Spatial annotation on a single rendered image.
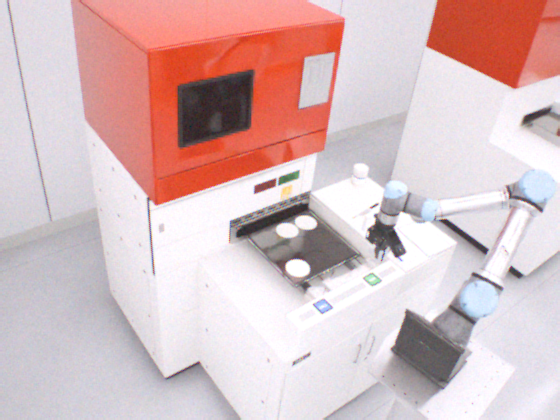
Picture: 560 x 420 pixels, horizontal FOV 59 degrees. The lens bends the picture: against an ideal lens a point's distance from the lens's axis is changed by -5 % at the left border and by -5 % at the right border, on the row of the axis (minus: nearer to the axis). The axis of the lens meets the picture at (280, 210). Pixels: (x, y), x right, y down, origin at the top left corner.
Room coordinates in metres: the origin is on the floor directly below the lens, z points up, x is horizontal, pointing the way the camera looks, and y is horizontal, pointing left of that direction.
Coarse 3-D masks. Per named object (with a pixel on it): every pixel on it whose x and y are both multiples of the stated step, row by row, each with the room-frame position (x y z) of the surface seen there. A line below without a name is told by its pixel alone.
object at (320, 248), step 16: (320, 224) 1.86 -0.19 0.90; (256, 240) 1.70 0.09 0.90; (272, 240) 1.71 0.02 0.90; (288, 240) 1.72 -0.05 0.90; (304, 240) 1.73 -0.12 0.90; (320, 240) 1.75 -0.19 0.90; (336, 240) 1.76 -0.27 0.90; (272, 256) 1.61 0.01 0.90; (288, 256) 1.62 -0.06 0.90; (304, 256) 1.63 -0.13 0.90; (320, 256) 1.64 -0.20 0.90; (336, 256) 1.65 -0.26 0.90
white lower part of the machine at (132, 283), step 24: (120, 240) 1.77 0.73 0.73; (120, 264) 1.80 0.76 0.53; (144, 264) 1.56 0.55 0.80; (192, 264) 1.59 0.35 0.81; (120, 288) 1.85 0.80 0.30; (144, 288) 1.58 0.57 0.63; (168, 288) 1.51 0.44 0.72; (192, 288) 1.59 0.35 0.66; (144, 312) 1.61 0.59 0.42; (168, 312) 1.51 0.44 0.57; (192, 312) 1.59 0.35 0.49; (144, 336) 1.64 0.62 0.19; (168, 336) 1.50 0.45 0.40; (192, 336) 1.59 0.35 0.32; (168, 360) 1.50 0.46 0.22; (192, 360) 1.58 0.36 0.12
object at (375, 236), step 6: (378, 222) 1.47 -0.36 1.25; (372, 228) 1.51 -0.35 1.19; (378, 228) 1.49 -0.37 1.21; (384, 228) 1.47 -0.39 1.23; (366, 234) 1.50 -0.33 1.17; (372, 234) 1.48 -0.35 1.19; (378, 234) 1.47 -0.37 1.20; (372, 240) 1.48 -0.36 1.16; (378, 240) 1.46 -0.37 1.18; (384, 240) 1.45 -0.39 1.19; (384, 246) 1.45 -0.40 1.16
